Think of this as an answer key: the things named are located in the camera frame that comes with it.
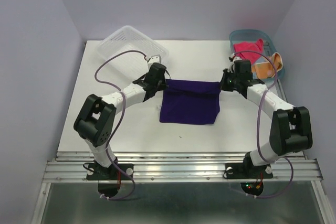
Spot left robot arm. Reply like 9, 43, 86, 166
73, 62, 167, 179

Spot purple towel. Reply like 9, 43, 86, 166
159, 79, 221, 125

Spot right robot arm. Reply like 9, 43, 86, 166
220, 60, 313, 179

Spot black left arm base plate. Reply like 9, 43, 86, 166
83, 163, 130, 181

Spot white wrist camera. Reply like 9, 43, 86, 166
228, 54, 241, 64
147, 55, 162, 66

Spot teal translucent plastic tub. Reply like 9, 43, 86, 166
229, 29, 285, 81

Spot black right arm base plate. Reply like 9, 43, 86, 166
223, 163, 274, 180

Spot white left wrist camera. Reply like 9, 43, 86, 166
147, 55, 162, 66

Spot white perforated plastic basket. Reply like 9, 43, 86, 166
95, 26, 170, 81

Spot orange patterned towel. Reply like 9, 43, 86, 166
251, 52, 283, 79

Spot pink towel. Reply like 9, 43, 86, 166
233, 39, 264, 65

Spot aluminium mounting rail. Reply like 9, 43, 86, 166
43, 152, 323, 183

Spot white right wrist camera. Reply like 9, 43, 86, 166
228, 54, 241, 64

